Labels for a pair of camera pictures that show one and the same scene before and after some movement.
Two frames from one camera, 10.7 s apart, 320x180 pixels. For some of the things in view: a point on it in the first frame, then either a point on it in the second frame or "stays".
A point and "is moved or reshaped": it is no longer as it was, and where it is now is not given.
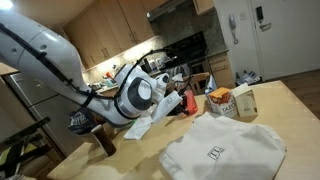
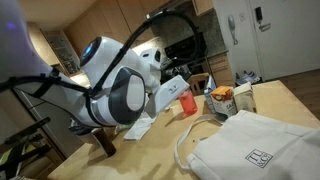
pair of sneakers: (250, 78) stays
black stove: (191, 51) stays
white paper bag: (224, 148) is moved or reshaped
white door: (287, 36) stays
